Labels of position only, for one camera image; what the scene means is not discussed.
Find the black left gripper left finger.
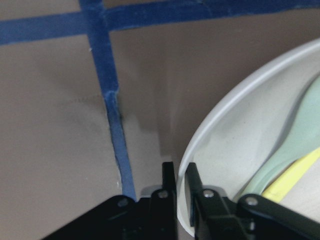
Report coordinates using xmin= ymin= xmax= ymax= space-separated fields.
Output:
xmin=162 ymin=161 xmax=177 ymax=194

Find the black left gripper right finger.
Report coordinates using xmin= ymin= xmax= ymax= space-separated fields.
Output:
xmin=186 ymin=162 xmax=203 ymax=198

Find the cream round plate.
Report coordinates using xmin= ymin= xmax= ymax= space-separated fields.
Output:
xmin=177 ymin=40 xmax=320 ymax=235

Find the yellow plastic fork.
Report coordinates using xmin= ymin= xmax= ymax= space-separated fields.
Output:
xmin=261 ymin=148 xmax=320 ymax=203

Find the light green plastic spoon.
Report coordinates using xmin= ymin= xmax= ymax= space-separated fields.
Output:
xmin=242 ymin=77 xmax=320 ymax=195

